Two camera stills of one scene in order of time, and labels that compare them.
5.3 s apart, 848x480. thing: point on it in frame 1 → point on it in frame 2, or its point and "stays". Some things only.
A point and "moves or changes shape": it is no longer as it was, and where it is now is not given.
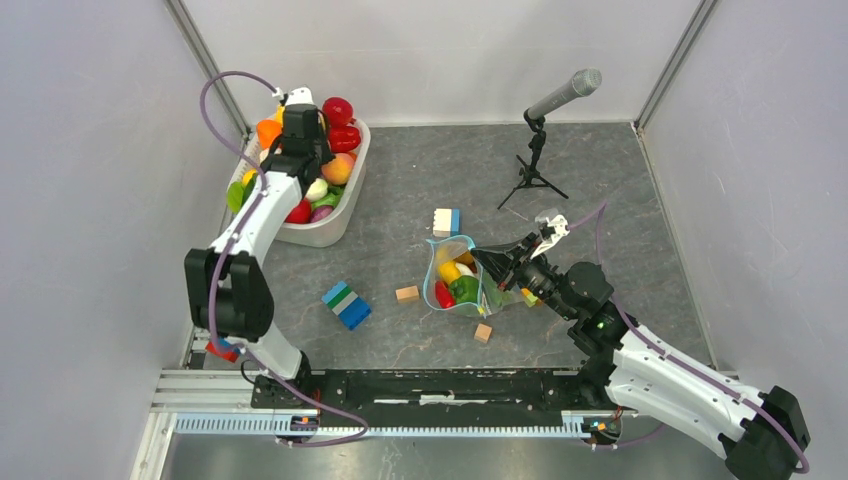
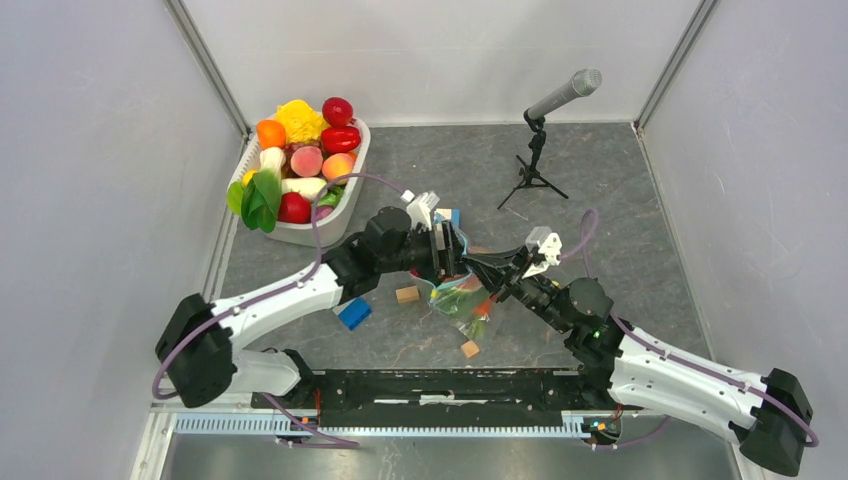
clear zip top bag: x=455 y=278 moves or changes shape
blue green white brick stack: x=347 y=304 stays
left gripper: x=326 y=153 → x=441 y=262
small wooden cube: x=483 y=333 → x=470 y=348
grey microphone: x=583 y=82 stays
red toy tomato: x=301 y=213 stays
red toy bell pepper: x=344 y=138 stays
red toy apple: x=337 y=111 stays
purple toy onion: x=320 y=212 stays
